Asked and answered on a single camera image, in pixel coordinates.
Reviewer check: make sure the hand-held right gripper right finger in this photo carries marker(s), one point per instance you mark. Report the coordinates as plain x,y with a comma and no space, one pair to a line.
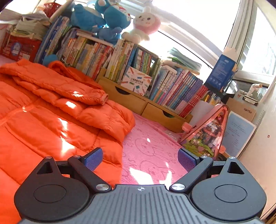
187,160

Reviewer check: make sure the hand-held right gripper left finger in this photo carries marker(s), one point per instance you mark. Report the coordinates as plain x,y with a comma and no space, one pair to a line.
93,159

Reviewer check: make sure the orange puffer jacket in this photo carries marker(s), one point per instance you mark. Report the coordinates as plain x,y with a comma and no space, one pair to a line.
43,120

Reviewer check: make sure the pink bunny print blanket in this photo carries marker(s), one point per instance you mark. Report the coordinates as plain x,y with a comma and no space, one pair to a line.
151,148

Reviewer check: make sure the white cardboard sheet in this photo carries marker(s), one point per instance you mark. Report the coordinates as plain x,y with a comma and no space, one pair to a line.
200,109

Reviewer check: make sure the white printed paper sheet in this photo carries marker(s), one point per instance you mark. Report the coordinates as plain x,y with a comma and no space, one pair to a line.
237,133

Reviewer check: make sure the wooden drawer organizer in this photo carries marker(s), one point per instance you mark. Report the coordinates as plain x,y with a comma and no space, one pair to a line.
129,101

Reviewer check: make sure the row of pink spine books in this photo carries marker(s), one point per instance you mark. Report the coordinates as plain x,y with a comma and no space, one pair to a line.
179,90

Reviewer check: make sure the brown cardboard box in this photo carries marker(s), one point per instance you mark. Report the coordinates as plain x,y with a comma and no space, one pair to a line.
243,109

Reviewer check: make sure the white printed box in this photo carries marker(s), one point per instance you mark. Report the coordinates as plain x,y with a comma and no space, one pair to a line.
135,80

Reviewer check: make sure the dark blue box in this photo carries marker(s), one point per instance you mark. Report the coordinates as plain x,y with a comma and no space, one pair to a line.
220,71

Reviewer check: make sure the white plastic pipe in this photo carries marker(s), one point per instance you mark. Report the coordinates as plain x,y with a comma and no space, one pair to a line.
254,87

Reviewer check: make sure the stack of green folders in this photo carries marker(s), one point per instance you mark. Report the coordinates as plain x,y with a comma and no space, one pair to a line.
183,58

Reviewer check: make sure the row of colourful children's books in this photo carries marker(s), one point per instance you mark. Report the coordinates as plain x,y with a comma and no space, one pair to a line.
94,56

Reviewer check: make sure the blue ball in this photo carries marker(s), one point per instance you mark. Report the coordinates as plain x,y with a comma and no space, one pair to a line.
49,60

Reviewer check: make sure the row of tall blue books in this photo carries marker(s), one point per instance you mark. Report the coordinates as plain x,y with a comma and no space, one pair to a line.
51,38

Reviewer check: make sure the red plastic crate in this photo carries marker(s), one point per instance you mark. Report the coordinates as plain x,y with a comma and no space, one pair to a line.
19,48

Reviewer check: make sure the pink and white bunny plush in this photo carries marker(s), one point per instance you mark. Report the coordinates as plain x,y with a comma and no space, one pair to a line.
144,21

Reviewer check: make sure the blue and white cat plush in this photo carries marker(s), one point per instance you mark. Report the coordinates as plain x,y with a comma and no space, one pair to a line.
116,15

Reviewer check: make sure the stack of magazines and papers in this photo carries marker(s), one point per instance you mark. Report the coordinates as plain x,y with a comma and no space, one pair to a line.
30,25

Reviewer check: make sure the red plastic basket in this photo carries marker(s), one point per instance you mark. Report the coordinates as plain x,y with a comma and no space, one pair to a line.
52,9

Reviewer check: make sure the white window frame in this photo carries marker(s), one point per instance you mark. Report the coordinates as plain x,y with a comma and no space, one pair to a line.
244,32

